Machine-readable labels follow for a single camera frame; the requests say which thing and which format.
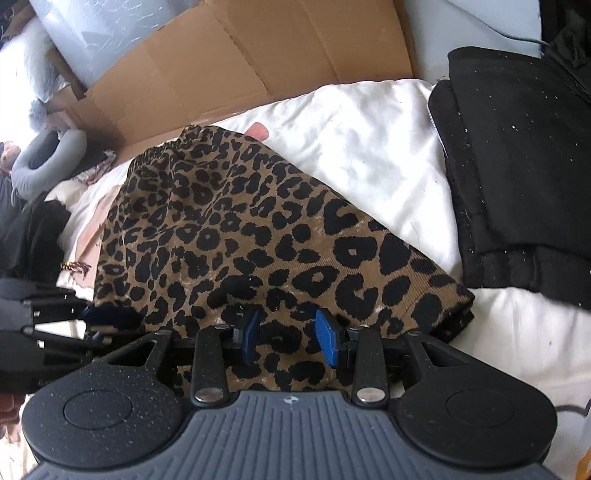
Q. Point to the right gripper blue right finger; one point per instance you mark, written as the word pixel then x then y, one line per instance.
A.
pixel 330 335

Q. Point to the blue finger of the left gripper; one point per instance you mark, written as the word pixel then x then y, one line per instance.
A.
pixel 111 315

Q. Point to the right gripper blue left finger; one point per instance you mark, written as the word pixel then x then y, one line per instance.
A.
pixel 245 333

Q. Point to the leopard print skirt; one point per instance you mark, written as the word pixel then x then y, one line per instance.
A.
pixel 214 222

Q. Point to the person's left hand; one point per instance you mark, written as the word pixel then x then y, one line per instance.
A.
pixel 10 406

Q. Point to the black garment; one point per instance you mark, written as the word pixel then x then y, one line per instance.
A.
pixel 29 246

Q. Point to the floral patterned garment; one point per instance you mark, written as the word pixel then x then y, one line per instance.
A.
pixel 90 175

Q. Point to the grey U-shaped neck pillow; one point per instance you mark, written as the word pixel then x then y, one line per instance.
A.
pixel 47 161

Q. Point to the cream cartoon bear bedsheet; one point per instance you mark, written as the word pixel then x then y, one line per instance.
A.
pixel 507 398

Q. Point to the brown cardboard sheet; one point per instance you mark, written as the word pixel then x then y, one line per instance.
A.
pixel 220 58

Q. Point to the black bag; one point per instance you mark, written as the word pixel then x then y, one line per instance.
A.
pixel 516 136

